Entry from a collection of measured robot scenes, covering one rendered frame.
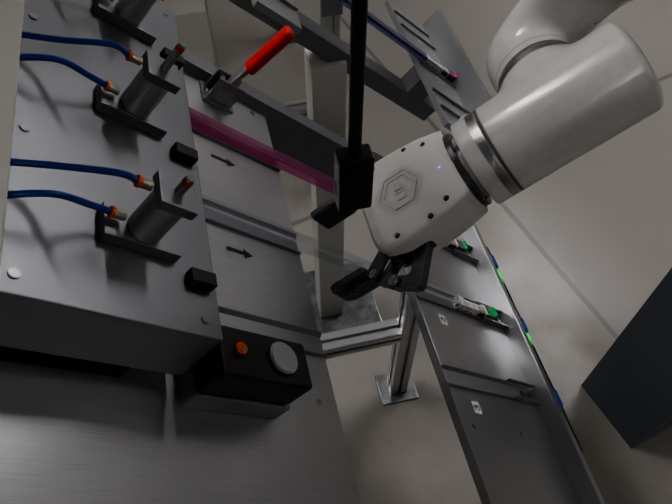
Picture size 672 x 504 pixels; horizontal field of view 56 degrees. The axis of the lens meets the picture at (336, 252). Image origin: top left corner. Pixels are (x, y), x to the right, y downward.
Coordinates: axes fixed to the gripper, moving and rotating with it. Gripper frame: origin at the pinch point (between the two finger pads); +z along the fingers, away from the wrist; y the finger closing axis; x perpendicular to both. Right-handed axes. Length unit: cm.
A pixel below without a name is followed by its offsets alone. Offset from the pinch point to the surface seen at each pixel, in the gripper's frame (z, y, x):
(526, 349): -6.4, 5.2, 32.0
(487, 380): -3.0, 10.3, 22.2
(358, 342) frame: 29, -21, 57
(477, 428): -1.9, 16.7, 16.1
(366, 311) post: 40, -45, 87
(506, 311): -6.1, -0.8, 32.0
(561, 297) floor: -2, -38, 119
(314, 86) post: 4.4, -45.7, 18.2
